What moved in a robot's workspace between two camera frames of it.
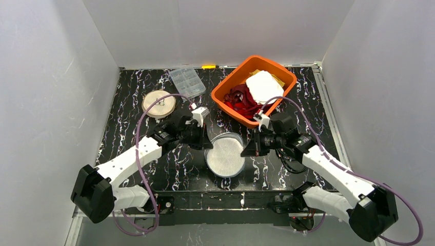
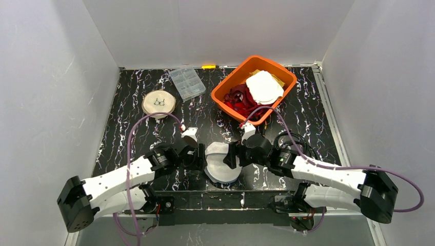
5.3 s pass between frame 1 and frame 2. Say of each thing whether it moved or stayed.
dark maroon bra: stayed
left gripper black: moved
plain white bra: stayed
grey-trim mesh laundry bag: moved
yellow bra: stayed
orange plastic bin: stayed
